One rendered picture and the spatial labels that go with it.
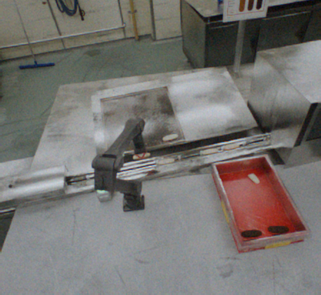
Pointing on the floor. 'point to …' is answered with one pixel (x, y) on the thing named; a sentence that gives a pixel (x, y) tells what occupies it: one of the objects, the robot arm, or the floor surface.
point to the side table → (158, 244)
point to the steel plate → (69, 116)
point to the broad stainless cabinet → (216, 56)
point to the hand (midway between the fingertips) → (141, 155)
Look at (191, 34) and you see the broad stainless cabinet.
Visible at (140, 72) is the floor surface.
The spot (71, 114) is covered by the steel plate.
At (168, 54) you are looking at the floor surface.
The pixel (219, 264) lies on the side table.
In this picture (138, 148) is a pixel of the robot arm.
